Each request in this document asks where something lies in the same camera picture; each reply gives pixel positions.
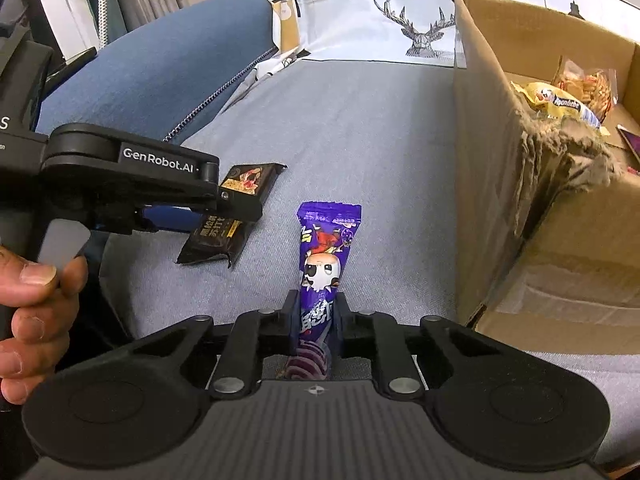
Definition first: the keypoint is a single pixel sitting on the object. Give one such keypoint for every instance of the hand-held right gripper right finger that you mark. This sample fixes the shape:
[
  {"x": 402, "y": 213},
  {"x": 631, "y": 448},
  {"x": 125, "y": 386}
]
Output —
[{"x": 341, "y": 320}]

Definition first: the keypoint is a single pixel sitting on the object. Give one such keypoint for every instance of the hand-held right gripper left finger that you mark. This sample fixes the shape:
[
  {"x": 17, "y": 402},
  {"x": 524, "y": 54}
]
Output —
[{"x": 289, "y": 320}]

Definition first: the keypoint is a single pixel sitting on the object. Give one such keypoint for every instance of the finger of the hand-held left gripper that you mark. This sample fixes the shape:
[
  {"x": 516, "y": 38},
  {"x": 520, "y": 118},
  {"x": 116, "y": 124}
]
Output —
[
  {"x": 240, "y": 209},
  {"x": 170, "y": 222}
]

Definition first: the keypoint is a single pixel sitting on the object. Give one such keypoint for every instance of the black snack packet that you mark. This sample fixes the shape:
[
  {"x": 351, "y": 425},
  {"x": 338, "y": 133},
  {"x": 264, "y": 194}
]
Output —
[{"x": 215, "y": 245}]

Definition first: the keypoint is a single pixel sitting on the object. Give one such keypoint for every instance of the purple cartoon snack packet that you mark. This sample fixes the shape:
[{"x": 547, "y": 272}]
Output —
[{"x": 322, "y": 260}]

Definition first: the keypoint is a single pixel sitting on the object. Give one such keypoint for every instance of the brown cardboard box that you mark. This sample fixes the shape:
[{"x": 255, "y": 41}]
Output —
[{"x": 495, "y": 185}]

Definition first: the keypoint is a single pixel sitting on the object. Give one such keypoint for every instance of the yellow snack packet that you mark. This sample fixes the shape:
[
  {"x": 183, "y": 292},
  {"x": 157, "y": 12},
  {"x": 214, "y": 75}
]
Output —
[{"x": 545, "y": 97}]

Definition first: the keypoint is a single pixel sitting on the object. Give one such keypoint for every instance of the purple stick snack packet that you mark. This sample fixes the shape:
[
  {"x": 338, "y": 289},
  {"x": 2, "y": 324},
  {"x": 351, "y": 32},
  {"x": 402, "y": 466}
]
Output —
[{"x": 632, "y": 144}]

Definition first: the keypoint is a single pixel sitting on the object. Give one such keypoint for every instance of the person's left hand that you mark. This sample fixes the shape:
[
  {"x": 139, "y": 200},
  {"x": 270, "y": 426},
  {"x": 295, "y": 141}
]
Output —
[{"x": 40, "y": 320}]

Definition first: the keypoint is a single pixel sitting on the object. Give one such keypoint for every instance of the blue cushion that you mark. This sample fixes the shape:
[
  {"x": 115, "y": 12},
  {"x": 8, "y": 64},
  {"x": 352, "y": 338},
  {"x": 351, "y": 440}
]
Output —
[{"x": 175, "y": 60}]

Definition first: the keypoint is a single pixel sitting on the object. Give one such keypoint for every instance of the speckled white pole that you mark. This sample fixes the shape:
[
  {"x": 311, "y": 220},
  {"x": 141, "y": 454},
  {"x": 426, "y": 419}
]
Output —
[{"x": 102, "y": 5}]

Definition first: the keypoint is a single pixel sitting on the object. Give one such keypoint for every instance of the grey deer print bedsheet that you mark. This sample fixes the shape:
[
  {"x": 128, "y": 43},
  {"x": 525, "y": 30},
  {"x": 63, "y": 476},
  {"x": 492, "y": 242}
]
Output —
[{"x": 350, "y": 10}]

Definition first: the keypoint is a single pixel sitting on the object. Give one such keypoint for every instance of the clear orange snack bag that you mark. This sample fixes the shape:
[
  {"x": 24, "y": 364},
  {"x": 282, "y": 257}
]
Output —
[{"x": 592, "y": 85}]

